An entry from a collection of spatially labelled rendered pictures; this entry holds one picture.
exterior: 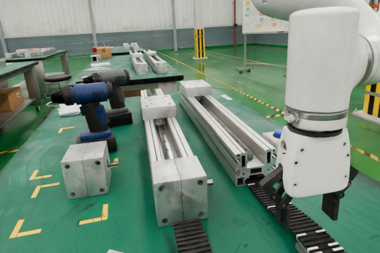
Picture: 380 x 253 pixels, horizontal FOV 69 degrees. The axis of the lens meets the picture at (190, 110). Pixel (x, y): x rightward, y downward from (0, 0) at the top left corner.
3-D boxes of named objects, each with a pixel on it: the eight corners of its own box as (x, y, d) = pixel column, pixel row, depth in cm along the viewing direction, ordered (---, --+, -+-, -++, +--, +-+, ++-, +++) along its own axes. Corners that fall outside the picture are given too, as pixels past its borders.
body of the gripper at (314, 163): (297, 131, 36) (292, 205, 39) (365, 123, 38) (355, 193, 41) (270, 115, 43) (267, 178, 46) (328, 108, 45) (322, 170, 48)
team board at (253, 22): (236, 74, 681) (235, -12, 625) (250, 71, 707) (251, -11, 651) (287, 81, 559) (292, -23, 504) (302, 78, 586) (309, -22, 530)
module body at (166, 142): (198, 193, 63) (196, 159, 60) (154, 200, 61) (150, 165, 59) (162, 105, 138) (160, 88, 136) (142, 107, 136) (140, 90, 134)
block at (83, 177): (119, 192, 65) (113, 155, 62) (68, 200, 63) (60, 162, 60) (120, 171, 74) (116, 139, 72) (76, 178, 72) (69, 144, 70)
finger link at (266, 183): (259, 170, 40) (263, 201, 42) (307, 156, 41) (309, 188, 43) (256, 166, 41) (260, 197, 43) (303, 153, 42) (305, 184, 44)
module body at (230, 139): (275, 180, 66) (276, 148, 64) (236, 187, 64) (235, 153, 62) (199, 101, 141) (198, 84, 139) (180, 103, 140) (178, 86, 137)
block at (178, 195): (220, 216, 55) (219, 173, 52) (158, 227, 53) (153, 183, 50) (208, 191, 63) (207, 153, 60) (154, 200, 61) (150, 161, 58)
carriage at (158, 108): (177, 124, 91) (176, 104, 89) (143, 128, 89) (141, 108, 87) (171, 111, 106) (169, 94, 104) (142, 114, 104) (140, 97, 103)
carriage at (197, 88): (211, 100, 118) (211, 85, 116) (186, 103, 116) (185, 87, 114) (202, 93, 133) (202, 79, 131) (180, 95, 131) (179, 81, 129)
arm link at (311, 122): (303, 117, 35) (301, 139, 36) (363, 109, 37) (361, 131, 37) (271, 101, 43) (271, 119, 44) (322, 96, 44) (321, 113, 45)
